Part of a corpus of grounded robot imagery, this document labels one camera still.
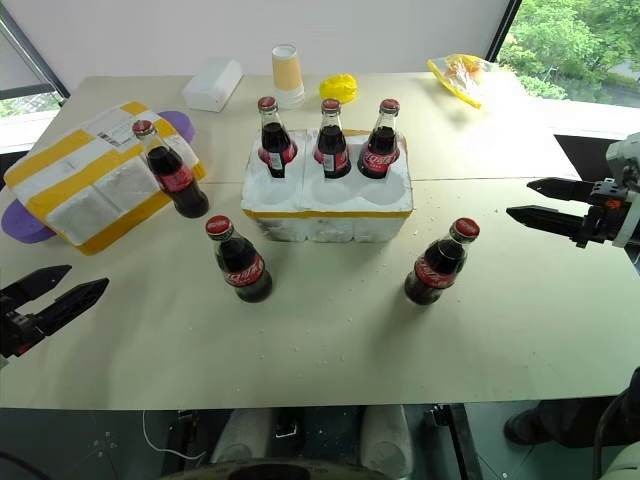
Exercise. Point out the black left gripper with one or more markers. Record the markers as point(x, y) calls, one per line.
point(15, 327)

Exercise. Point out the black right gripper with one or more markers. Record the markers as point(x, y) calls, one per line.
point(602, 220)

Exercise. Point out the styrofoam lid with yellow tape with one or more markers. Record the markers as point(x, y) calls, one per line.
point(75, 185)

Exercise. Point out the glass cola bottle red cap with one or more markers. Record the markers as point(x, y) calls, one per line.
point(175, 175)
point(435, 270)
point(331, 147)
point(274, 145)
point(379, 155)
point(242, 270)

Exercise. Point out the white styrofoam bottle tray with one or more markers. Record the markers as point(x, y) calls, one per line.
point(327, 220)

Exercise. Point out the white rectangular box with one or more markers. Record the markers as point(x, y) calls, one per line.
point(212, 85)

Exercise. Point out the purple plastic tray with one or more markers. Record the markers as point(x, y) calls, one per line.
point(16, 224)

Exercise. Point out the yellow clear snack bag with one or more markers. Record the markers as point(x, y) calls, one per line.
point(460, 75)

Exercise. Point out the person's dark shoe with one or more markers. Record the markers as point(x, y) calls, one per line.
point(545, 422)

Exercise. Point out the crumpled yellow plastic bag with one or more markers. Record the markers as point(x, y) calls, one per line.
point(339, 88)

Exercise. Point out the stack of paper cups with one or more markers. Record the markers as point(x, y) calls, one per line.
point(287, 75)

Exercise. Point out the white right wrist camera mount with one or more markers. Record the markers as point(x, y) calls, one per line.
point(624, 155)

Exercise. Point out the black window frame bar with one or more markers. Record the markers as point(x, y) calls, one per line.
point(35, 57)
point(502, 30)

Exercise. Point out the black table frame leg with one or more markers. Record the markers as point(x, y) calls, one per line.
point(452, 440)
point(180, 440)

